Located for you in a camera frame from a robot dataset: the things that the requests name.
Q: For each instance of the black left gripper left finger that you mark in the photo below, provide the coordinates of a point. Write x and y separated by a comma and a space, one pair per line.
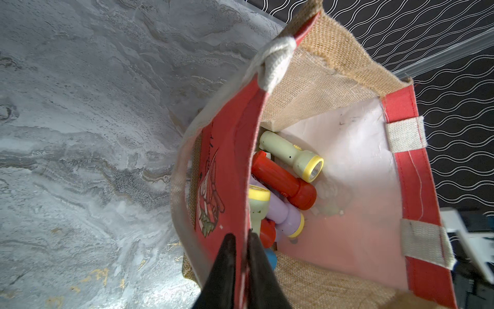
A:
219, 290

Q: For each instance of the light green flashlight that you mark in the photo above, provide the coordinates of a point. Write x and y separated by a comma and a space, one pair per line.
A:
306, 164
259, 203

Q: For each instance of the red flashlight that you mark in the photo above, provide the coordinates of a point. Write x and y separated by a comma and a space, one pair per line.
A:
299, 193
268, 233

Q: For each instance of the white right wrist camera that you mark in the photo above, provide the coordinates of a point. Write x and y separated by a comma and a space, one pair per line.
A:
477, 245

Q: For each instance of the blue flashlight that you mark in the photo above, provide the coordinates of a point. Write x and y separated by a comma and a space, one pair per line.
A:
272, 257

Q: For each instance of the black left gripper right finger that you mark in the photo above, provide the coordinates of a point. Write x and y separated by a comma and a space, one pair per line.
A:
263, 288

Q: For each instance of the jute tote bag red trim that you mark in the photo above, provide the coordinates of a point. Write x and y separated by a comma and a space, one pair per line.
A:
374, 237

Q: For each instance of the lavender flashlight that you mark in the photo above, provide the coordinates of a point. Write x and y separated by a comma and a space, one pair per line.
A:
288, 219

